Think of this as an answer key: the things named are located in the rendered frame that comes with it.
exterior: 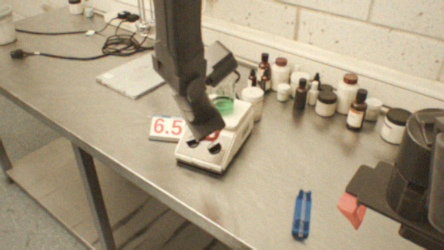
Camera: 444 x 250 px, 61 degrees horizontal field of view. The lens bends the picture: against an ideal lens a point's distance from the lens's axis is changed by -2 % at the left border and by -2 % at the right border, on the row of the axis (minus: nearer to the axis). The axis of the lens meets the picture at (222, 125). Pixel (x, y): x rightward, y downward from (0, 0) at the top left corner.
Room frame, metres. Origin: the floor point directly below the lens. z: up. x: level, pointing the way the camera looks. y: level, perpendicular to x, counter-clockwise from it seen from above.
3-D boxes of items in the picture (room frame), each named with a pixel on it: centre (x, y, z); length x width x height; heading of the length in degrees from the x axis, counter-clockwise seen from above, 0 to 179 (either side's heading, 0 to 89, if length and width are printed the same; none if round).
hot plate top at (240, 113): (0.81, 0.00, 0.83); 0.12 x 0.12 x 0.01; 65
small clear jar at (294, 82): (1.03, -0.24, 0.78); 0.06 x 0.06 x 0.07
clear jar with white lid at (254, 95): (0.91, -0.08, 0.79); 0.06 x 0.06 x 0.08
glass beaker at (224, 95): (0.80, 0.00, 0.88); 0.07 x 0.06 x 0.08; 58
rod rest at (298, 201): (0.54, -0.17, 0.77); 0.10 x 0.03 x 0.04; 166
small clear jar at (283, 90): (1.00, -0.19, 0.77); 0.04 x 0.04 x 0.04
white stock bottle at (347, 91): (0.95, -0.36, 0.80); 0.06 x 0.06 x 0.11
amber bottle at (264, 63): (1.12, -0.14, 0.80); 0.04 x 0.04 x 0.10
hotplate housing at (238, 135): (0.79, 0.01, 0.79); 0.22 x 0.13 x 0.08; 155
